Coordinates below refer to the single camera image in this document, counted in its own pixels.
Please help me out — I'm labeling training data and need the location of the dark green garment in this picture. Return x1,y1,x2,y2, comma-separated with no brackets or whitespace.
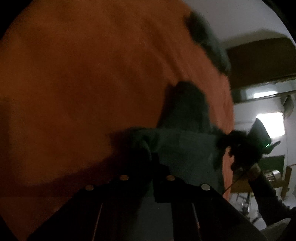
111,10,232,241

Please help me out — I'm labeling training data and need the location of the bright window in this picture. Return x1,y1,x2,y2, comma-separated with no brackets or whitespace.
256,112,285,139

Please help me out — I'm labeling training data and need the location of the right forearm dark sleeve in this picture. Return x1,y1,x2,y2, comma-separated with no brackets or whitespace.
247,164,295,226

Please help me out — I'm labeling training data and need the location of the dark wooden wall shelf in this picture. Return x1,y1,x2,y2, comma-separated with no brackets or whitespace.
227,37,295,89

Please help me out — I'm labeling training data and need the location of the orange blanket bed cover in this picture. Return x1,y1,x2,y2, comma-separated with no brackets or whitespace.
0,0,235,241

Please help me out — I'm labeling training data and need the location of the wooden chair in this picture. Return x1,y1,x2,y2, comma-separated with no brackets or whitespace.
230,164,295,199

